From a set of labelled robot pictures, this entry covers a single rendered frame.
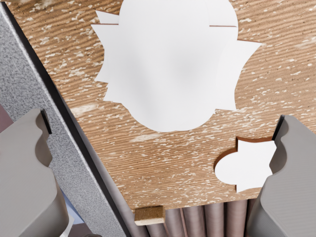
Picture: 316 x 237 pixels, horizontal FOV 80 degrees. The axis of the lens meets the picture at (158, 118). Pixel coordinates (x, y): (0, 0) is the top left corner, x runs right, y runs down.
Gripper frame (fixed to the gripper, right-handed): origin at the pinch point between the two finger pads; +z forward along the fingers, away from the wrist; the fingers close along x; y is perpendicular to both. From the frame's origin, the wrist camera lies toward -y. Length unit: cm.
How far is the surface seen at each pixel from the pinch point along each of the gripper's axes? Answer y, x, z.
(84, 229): 231, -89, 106
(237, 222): 37.6, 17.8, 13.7
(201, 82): 1.3, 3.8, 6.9
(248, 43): -2.1, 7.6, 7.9
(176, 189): 24.3, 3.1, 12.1
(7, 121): 76, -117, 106
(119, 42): -2.2, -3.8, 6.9
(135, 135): 11.9, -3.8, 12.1
